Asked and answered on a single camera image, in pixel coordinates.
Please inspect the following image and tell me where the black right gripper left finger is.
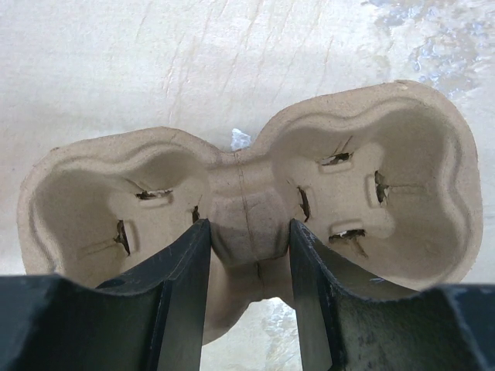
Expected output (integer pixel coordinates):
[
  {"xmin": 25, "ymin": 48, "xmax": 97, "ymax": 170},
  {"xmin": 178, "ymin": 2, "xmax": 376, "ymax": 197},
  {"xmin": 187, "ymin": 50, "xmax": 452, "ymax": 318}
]
[{"xmin": 1, "ymin": 220, "xmax": 211, "ymax": 370}]

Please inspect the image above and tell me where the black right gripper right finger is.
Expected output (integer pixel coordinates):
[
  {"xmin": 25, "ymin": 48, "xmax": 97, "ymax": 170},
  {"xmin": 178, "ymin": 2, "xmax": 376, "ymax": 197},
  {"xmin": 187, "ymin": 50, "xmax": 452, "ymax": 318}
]
[{"xmin": 289, "ymin": 220, "xmax": 494, "ymax": 370}]

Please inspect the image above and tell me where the brown pulp cup carrier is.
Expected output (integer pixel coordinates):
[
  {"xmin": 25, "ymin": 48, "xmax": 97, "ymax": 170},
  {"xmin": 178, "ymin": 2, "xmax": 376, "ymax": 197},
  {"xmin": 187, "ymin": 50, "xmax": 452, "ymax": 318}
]
[{"xmin": 17, "ymin": 80, "xmax": 483, "ymax": 343}]

